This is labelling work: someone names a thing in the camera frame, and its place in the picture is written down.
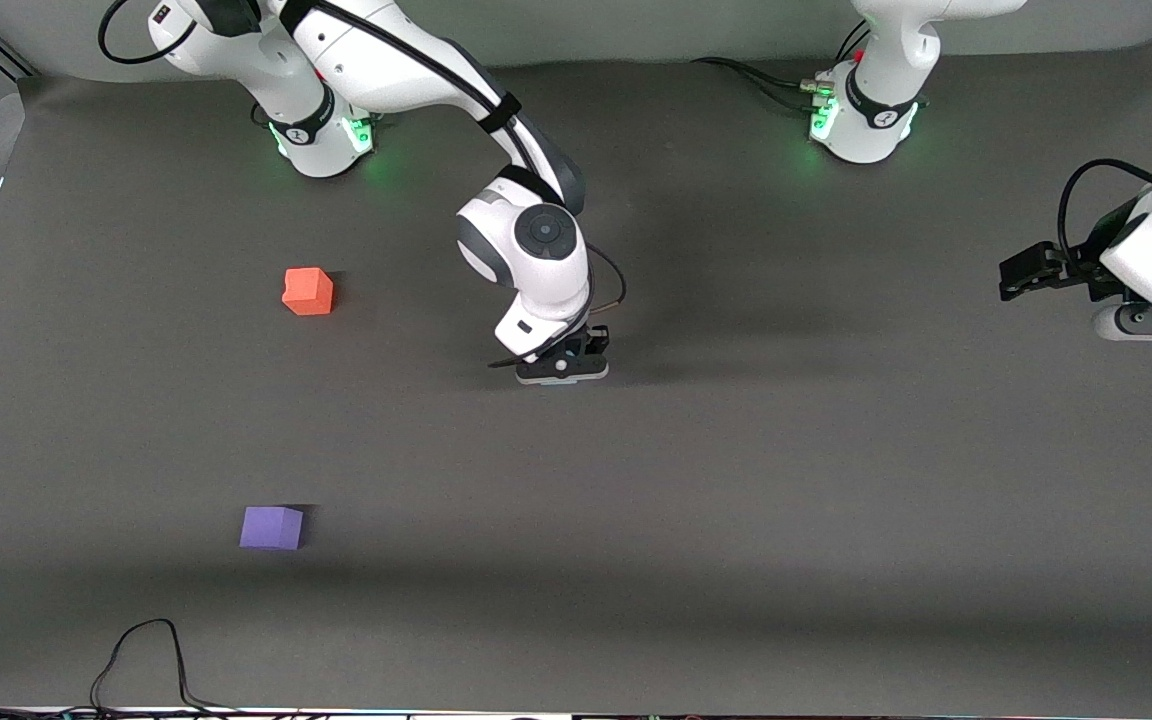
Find orange foam block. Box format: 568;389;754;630
282;267;335;317

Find purple foam block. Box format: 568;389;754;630
239;506;305;551

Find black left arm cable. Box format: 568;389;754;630
1055;158;1152;269

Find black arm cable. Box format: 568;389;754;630
98;0;628;323
1055;158;1152;269

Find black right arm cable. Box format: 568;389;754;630
98;0;628;323

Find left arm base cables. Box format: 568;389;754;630
690;18;873;113

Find thin black looped cable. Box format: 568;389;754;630
0;618;242;718

